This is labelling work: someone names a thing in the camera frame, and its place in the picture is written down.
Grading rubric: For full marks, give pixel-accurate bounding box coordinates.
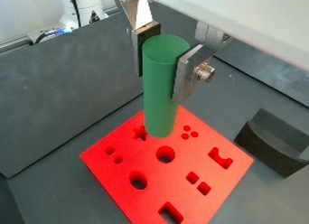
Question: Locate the black cable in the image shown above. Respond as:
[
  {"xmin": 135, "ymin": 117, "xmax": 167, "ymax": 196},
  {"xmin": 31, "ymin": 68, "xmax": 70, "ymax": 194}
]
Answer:
[{"xmin": 34, "ymin": 0, "xmax": 83, "ymax": 45}]

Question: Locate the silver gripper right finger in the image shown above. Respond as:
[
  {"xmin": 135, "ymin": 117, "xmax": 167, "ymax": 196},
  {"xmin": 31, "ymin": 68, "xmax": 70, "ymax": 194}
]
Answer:
[{"xmin": 173, "ymin": 21, "xmax": 232, "ymax": 104}]

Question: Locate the green cylinder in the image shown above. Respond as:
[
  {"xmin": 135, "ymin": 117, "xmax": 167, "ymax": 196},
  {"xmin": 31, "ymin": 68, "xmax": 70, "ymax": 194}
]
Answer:
[{"xmin": 142, "ymin": 34, "xmax": 190, "ymax": 138}]

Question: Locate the aluminium frame rail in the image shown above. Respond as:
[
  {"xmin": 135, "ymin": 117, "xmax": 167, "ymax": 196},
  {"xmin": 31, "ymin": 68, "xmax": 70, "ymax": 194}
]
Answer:
[{"xmin": 0, "ymin": 5, "xmax": 122, "ymax": 56}]

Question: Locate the dark grey foam mat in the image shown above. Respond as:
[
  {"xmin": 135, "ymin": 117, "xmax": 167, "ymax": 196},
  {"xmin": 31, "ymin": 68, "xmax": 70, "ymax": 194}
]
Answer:
[{"xmin": 0, "ymin": 14, "xmax": 142, "ymax": 178}]

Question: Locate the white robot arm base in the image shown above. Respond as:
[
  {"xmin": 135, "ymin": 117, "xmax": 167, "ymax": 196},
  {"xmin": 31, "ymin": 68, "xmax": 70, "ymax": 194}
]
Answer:
[{"xmin": 59, "ymin": 0, "xmax": 109, "ymax": 29}]

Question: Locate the black foam block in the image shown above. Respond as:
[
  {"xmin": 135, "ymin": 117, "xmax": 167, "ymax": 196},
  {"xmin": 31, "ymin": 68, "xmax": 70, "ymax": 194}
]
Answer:
[{"xmin": 234, "ymin": 108, "xmax": 309, "ymax": 178}]

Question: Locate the red shape sorting board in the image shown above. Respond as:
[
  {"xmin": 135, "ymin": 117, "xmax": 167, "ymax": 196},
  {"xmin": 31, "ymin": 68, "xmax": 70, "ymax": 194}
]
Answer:
[{"xmin": 80, "ymin": 107, "xmax": 253, "ymax": 224}]

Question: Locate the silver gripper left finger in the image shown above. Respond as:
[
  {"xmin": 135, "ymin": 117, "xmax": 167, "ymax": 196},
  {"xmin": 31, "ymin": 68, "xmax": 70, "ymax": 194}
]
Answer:
[{"xmin": 115, "ymin": 0, "xmax": 161, "ymax": 77}]

